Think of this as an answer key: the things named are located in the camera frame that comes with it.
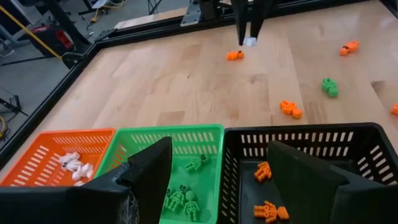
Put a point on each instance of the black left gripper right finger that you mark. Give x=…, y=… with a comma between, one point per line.
x=304, y=186

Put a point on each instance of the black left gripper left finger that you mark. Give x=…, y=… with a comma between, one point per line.
x=152, y=174

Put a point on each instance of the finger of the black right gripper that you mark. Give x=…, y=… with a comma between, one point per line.
x=241, y=18
x=261, y=12

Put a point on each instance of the green toy skeleton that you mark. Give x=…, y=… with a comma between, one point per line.
x=175, y=199
x=330, y=87
x=197, y=162

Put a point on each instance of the orange toy skeleton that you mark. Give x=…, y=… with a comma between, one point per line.
x=349, y=47
x=395, y=109
x=290, y=109
x=270, y=212
x=235, y=55
x=262, y=171

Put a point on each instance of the small green block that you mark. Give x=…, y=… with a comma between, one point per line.
x=191, y=205

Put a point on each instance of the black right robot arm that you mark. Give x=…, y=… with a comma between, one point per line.
x=210, y=7

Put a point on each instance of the green slotted plastic basket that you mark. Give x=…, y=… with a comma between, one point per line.
x=205, y=186

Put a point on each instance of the black slotted plastic basket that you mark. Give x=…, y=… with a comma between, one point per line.
x=245, y=199

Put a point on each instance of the orange slotted plastic basket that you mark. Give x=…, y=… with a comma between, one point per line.
x=34, y=161

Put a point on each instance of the black computer tower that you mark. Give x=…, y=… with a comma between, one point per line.
x=46, y=39

